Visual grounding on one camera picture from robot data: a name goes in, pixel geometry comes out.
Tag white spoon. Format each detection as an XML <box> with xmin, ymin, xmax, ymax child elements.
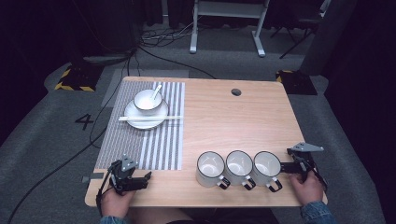
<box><xmin>150</xmin><ymin>83</ymin><xmax>163</xmax><ymax>102</ymax></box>

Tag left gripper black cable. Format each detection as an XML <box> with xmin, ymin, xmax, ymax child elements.
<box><xmin>95</xmin><ymin>167</ymin><xmax>115</xmax><ymax>217</ymax></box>

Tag long black floor cable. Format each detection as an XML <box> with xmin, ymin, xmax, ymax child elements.
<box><xmin>7</xmin><ymin>48</ymin><xmax>138</xmax><ymax>224</ymax></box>

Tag white plate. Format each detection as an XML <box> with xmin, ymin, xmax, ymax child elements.
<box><xmin>123</xmin><ymin>98</ymin><xmax>170</xmax><ymax>131</ymax></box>

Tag person's left hand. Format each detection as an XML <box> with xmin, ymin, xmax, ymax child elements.
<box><xmin>100</xmin><ymin>186</ymin><xmax>137</xmax><ymax>219</ymax></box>

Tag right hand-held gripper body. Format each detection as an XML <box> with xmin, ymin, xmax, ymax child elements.
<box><xmin>286</xmin><ymin>141</ymin><xmax>325</xmax><ymax>184</ymax></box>

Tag grey tape strip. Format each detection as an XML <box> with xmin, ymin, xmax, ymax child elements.
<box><xmin>81</xmin><ymin>172</ymin><xmax>105</xmax><ymax>184</ymax></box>

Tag black tripod stand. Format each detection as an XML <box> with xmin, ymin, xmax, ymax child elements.
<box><xmin>270</xmin><ymin>0</ymin><xmax>332</xmax><ymax>60</ymax></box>

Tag white desk frame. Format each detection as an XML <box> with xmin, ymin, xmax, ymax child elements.
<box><xmin>189</xmin><ymin>0</ymin><xmax>271</xmax><ymax>58</ymax></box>

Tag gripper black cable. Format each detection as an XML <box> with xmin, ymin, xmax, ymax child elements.
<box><xmin>313</xmin><ymin>167</ymin><xmax>329</xmax><ymax>191</ymax></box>
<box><xmin>95</xmin><ymin>167</ymin><xmax>115</xmax><ymax>217</ymax></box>

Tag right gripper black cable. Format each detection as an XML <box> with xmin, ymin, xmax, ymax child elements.
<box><xmin>313</xmin><ymin>167</ymin><xmax>329</xmax><ymax>191</ymax></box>

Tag person's right hand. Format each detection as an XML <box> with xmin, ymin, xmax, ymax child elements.
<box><xmin>289</xmin><ymin>171</ymin><xmax>325</xmax><ymax>207</ymax></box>

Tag person's legs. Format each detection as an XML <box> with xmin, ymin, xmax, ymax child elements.
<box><xmin>126</xmin><ymin>206</ymin><xmax>281</xmax><ymax>224</ymax></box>

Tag white mug black rim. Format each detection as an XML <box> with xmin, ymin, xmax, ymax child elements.
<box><xmin>195</xmin><ymin>150</ymin><xmax>232</xmax><ymax>191</ymax></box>
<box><xmin>250</xmin><ymin>150</ymin><xmax>284</xmax><ymax>193</ymax></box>
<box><xmin>224</xmin><ymin>149</ymin><xmax>257</xmax><ymax>191</ymax></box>

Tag black yellow striped stand base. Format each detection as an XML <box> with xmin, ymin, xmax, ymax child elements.
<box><xmin>53</xmin><ymin>63</ymin><xmax>106</xmax><ymax>93</ymax></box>
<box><xmin>275</xmin><ymin>69</ymin><xmax>318</xmax><ymax>96</ymax></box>

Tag white bowl dark rim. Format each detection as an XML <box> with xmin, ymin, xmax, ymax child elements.
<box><xmin>133</xmin><ymin>89</ymin><xmax>164</xmax><ymax>113</ymax></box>

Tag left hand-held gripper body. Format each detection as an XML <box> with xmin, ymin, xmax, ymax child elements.
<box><xmin>107</xmin><ymin>154</ymin><xmax>148</xmax><ymax>193</ymax></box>

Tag grey striped placemat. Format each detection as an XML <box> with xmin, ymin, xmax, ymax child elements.
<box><xmin>94</xmin><ymin>79</ymin><xmax>187</xmax><ymax>172</ymax></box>

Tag white chopstick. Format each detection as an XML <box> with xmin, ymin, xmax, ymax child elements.
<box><xmin>118</xmin><ymin>115</ymin><xmax>185</xmax><ymax>119</ymax></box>
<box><xmin>118</xmin><ymin>117</ymin><xmax>185</xmax><ymax>122</ymax></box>

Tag bundle of floor cables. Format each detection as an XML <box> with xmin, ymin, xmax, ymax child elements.
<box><xmin>139</xmin><ymin>21</ymin><xmax>195</xmax><ymax>49</ymax></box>

